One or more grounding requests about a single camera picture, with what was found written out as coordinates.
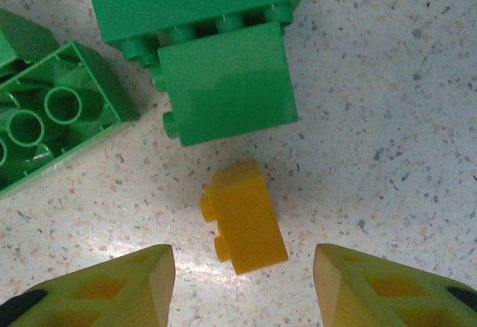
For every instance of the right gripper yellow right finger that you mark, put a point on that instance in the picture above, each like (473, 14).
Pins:
(391, 297)

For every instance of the small yellow lego brick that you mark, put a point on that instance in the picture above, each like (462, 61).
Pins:
(246, 222)

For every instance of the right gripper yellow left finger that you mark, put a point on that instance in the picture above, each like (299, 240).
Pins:
(93, 297)

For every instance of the green square lego brick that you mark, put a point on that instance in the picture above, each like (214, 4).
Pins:
(231, 88)

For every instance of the green sloped lego brick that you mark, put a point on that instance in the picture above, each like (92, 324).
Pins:
(22, 40)

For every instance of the green long hollow lego brick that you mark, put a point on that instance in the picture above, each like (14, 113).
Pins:
(108, 92)

